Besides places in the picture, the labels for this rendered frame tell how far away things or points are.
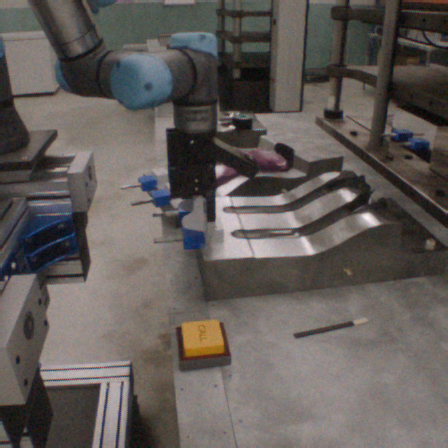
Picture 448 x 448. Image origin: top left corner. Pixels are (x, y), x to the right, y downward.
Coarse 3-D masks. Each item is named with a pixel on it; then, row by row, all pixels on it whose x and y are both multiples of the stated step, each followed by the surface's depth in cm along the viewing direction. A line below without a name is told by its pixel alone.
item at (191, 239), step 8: (216, 224) 83; (184, 232) 82; (192, 232) 82; (200, 232) 82; (216, 232) 81; (160, 240) 82; (168, 240) 82; (176, 240) 83; (184, 240) 81; (192, 240) 81; (200, 240) 82; (216, 240) 82; (184, 248) 82; (192, 248) 82
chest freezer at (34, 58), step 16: (32, 32) 643; (16, 48) 609; (32, 48) 613; (48, 48) 619; (16, 64) 619; (32, 64) 624; (48, 64) 628; (16, 80) 630; (32, 80) 634; (48, 80) 639
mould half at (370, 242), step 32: (288, 192) 102; (352, 192) 91; (224, 224) 88; (256, 224) 89; (288, 224) 90; (352, 224) 82; (384, 224) 79; (416, 224) 95; (224, 256) 78; (256, 256) 78; (288, 256) 79; (320, 256) 80; (352, 256) 81; (384, 256) 83; (416, 256) 84; (224, 288) 80; (256, 288) 81; (288, 288) 82; (320, 288) 84
